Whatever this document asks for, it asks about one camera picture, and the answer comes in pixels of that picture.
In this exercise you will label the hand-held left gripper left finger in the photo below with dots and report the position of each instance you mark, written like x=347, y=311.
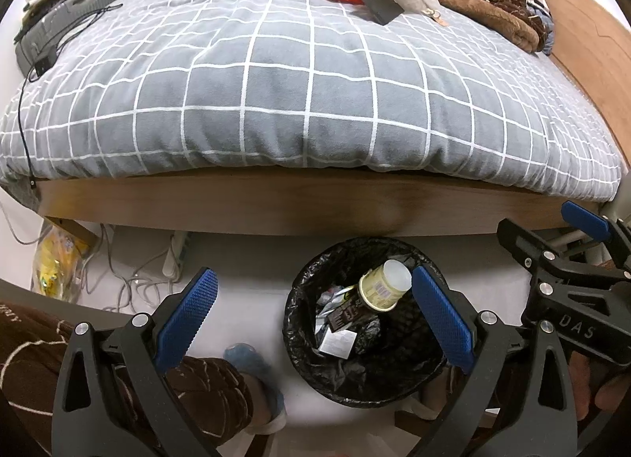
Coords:
x=190, y=319

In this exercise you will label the trash bin with black bag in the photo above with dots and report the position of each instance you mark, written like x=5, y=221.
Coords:
x=315, y=363

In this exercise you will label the wrappers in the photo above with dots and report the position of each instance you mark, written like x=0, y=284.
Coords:
x=347, y=314

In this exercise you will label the black packet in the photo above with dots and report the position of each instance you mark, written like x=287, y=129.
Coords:
x=382, y=6

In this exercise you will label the grey tool case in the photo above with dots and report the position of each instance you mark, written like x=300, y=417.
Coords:
x=74, y=13

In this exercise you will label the black charger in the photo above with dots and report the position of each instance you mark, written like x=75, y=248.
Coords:
x=43, y=62

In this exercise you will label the fuzzy blue slipper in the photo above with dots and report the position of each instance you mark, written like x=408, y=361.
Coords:
x=256, y=373

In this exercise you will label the wooden bed frame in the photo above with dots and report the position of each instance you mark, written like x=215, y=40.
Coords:
x=296, y=205

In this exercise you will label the grey checked quilt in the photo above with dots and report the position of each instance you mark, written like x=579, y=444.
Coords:
x=296, y=92

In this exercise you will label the small grey box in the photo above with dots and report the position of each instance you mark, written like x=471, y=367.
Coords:
x=337, y=343

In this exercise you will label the grey metal bed bracket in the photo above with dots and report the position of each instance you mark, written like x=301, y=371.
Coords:
x=574, y=242

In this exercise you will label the person's right hand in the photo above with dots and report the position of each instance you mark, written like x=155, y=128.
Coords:
x=581, y=378

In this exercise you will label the yellow plastic bag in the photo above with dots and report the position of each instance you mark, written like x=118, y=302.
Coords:
x=59, y=265

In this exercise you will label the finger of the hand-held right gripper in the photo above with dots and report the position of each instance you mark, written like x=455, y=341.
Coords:
x=584, y=219
x=522, y=242

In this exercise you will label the small keyring tag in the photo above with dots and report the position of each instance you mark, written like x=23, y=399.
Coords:
x=436, y=17

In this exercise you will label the dark brown patterned pajama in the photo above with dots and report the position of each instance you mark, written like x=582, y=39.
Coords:
x=527, y=13

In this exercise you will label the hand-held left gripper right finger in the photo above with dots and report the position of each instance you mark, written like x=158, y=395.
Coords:
x=443, y=321

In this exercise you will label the yellow paper cup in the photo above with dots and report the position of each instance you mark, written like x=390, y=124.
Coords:
x=382, y=287

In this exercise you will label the white power strip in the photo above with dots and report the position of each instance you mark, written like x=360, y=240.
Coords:
x=176, y=255

